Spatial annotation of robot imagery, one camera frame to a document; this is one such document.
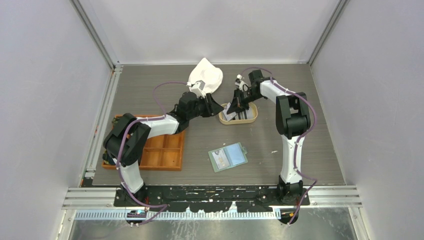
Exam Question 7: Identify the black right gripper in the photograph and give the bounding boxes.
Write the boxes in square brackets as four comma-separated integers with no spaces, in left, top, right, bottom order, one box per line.
[227,88,264,116]

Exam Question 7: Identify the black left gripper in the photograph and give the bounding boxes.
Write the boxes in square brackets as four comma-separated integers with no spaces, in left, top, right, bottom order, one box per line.
[187,93,224,121]

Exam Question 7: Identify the beige oval card tray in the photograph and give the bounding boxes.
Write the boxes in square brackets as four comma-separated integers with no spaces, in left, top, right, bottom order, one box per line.
[218,103,258,125]

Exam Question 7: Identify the white credit card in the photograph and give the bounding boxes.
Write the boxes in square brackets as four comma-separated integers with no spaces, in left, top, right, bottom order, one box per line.
[211,148,231,170]

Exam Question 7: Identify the green card holder wallet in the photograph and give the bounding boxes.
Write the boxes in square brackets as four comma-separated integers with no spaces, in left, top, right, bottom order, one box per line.
[208,142,248,173]

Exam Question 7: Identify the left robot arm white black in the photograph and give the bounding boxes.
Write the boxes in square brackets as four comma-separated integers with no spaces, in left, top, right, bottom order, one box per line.
[103,91,224,207]

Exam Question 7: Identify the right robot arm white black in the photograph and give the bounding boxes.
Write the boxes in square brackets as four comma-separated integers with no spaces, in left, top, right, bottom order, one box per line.
[224,69,311,206]

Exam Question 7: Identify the white folded cloth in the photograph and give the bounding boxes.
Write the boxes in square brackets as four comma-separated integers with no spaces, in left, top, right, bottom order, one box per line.
[186,57,223,94]

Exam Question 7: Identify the orange compartment organizer tray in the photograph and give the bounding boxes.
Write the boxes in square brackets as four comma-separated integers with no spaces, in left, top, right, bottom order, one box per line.
[102,113,185,171]

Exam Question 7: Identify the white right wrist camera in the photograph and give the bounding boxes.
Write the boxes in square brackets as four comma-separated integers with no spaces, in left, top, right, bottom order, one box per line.
[235,74,249,92]

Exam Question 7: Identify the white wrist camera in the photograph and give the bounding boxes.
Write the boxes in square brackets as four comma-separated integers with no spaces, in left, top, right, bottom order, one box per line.
[189,80,206,98]
[235,74,249,92]

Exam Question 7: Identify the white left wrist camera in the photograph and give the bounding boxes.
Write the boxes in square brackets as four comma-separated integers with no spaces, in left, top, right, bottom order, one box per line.
[189,80,206,98]

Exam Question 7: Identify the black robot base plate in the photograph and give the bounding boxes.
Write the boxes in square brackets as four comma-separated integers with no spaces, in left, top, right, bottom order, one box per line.
[135,185,310,213]

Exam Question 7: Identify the dark coiled strap bundle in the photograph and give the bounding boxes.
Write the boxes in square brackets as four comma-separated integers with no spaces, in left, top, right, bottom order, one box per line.
[101,150,117,166]

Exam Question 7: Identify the aluminium frame rail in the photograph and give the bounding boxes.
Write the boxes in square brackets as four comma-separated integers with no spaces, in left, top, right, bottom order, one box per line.
[62,185,362,212]

